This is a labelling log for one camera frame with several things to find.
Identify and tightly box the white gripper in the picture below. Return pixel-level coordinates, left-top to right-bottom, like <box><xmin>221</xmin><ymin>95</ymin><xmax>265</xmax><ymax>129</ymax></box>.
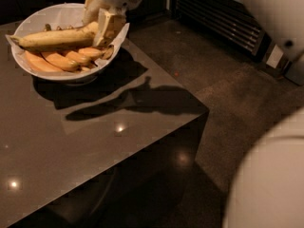
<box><xmin>82</xmin><ymin>0</ymin><xmax>143</xmax><ymax>47</ymax></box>

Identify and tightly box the long yellow banana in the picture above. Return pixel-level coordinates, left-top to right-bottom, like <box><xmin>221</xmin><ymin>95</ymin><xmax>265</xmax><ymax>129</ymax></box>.
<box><xmin>9</xmin><ymin>22</ymin><xmax>99</xmax><ymax>52</ymax></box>

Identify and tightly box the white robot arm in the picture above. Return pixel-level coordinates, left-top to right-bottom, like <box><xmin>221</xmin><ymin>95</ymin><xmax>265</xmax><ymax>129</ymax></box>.
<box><xmin>130</xmin><ymin>18</ymin><xmax>304</xmax><ymax>228</ymax></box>

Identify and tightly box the white ceramic bowl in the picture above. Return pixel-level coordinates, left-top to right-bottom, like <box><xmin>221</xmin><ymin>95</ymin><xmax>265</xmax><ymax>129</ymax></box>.
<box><xmin>9</xmin><ymin>2</ymin><xmax>123</xmax><ymax>86</ymax></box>

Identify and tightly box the white paper bowl liner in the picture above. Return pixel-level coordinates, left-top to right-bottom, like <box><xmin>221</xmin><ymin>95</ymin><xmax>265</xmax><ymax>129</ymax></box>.
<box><xmin>5</xmin><ymin>8</ymin><xmax>130</xmax><ymax>81</ymax></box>

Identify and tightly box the orange banana bunch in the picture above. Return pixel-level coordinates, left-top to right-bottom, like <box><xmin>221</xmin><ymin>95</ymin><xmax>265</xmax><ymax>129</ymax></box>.
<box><xmin>25</xmin><ymin>45</ymin><xmax>114</xmax><ymax>73</ymax></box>

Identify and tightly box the black glass-door refrigerator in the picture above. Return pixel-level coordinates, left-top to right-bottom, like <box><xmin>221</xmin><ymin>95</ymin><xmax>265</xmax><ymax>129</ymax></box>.
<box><xmin>176</xmin><ymin>0</ymin><xmax>283</xmax><ymax>63</ymax></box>

